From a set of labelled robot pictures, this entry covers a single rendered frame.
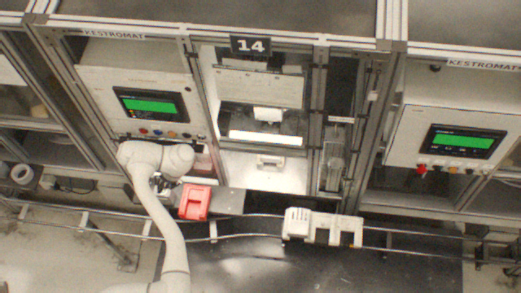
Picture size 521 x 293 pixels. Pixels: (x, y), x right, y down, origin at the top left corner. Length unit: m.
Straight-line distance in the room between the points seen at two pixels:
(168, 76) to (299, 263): 1.26
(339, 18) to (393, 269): 1.44
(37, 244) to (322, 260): 1.96
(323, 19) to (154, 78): 0.60
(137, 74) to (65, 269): 2.05
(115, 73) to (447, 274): 1.80
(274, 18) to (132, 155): 0.76
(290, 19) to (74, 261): 2.45
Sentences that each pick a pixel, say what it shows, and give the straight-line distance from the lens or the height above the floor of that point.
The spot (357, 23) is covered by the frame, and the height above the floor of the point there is 2.01.
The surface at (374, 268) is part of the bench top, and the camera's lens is 2.66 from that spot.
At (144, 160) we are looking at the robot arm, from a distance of 1.99.
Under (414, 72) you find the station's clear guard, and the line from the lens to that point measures 1.65.
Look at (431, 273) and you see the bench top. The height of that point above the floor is 0.68.
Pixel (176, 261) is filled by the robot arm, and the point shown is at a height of 1.48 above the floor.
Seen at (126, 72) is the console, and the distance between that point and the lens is 1.82.
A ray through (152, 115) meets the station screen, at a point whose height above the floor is 1.58.
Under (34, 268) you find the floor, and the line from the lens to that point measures 3.71.
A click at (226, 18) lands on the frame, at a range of 1.64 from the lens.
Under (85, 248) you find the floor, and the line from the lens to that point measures 3.61.
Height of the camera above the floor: 3.22
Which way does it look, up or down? 62 degrees down
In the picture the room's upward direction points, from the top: 7 degrees counter-clockwise
